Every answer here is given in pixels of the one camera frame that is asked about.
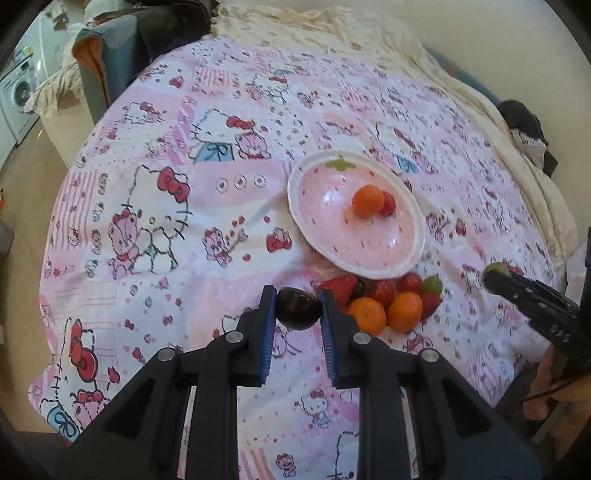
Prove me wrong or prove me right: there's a grey and orange chair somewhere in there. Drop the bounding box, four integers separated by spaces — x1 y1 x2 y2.
71 18 144 126

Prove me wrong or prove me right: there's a dark bag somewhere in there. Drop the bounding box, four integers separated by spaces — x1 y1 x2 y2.
134 0 219 63

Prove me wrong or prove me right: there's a small red strawberry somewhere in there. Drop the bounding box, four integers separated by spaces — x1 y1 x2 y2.
418 293 443 321

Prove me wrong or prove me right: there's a cream blanket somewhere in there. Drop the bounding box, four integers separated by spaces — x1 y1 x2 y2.
210 4 580 289

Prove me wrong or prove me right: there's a dark clothing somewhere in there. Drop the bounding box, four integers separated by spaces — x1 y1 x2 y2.
498 99 548 144

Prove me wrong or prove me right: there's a white washing machine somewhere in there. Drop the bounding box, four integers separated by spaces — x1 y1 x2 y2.
0 54 41 145

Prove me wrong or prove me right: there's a pink cartoon printed blanket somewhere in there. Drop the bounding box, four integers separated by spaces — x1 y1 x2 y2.
28 34 568 480

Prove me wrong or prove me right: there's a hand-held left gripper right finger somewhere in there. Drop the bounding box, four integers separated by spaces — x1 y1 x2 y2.
320 290 543 480

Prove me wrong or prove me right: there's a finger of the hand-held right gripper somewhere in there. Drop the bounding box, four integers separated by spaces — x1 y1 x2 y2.
483 270 539 319

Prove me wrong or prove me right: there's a beige striped cloth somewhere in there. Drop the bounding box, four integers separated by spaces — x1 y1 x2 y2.
24 62 85 116

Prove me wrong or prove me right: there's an orange mandarin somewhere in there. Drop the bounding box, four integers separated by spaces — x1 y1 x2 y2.
387 291 424 333
352 185 385 219
346 296 387 337

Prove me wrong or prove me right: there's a pink strawberry-print plate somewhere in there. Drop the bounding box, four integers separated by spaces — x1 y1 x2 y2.
287 150 426 281

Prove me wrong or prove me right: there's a large red strawberry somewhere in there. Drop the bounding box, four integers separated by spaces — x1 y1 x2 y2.
316 274 358 311

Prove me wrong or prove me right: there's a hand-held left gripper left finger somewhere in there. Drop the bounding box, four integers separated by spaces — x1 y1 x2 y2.
54 285 278 480

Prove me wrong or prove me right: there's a person's right hand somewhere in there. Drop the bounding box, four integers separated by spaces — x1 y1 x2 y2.
525 346 591 460

